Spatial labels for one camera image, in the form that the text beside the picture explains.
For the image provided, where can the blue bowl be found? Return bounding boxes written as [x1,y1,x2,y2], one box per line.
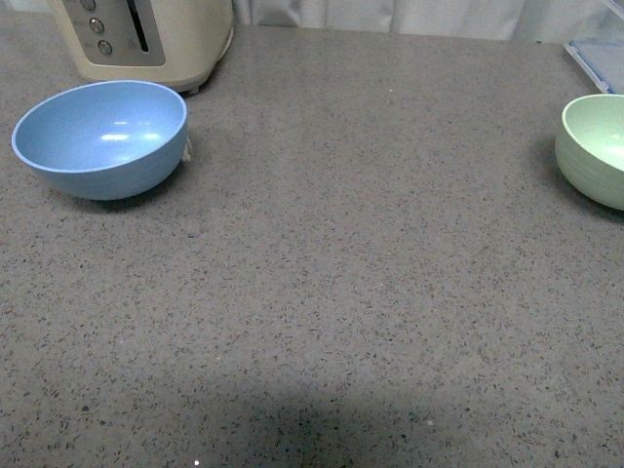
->
[12,80,188,201]

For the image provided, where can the green bowl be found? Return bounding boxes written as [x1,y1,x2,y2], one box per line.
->
[555,94,623,211]

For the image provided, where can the cream two-slot toaster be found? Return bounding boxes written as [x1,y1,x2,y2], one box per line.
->
[48,0,234,93]

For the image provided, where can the white curtain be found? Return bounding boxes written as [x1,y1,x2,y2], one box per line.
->
[233,0,614,43]

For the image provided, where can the clear plastic container blue rim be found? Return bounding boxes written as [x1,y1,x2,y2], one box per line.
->
[564,1,623,95]

